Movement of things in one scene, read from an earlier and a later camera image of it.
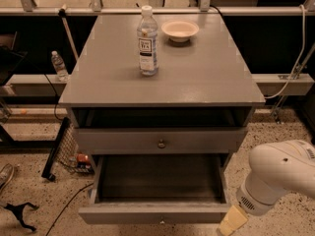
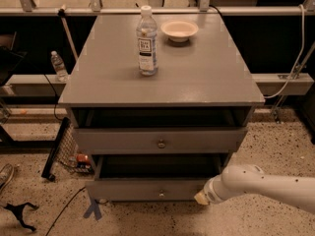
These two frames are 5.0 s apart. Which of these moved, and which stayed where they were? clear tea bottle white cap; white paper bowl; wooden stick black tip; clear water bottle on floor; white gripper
Moved: white gripper
Stayed: white paper bowl; clear water bottle on floor; wooden stick black tip; clear tea bottle white cap
